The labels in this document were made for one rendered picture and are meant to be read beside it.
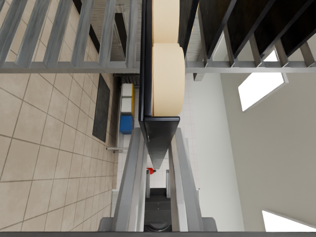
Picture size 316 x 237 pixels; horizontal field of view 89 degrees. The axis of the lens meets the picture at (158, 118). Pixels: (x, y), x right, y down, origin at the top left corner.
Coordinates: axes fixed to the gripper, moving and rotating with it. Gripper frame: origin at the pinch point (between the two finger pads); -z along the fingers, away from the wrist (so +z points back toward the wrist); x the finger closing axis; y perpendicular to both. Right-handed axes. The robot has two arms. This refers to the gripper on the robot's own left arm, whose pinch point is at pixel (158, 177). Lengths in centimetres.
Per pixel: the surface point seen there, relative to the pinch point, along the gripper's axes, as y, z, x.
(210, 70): -16, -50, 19
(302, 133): -145, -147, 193
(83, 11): 0, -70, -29
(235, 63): -13, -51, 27
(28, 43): -9, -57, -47
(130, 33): -6, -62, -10
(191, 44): -72, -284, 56
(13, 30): -5, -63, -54
